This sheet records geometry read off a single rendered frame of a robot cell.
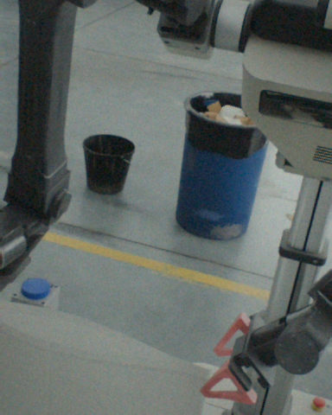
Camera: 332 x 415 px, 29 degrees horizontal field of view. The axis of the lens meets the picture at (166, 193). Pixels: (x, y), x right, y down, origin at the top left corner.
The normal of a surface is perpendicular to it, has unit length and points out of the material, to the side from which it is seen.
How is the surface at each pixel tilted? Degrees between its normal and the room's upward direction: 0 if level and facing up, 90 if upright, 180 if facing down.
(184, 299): 0
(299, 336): 78
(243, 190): 93
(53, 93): 104
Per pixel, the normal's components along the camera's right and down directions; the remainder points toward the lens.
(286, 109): -0.29, 0.88
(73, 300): 0.12, -0.88
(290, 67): -0.08, -0.41
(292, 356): -0.41, 0.16
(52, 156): 0.85, 0.41
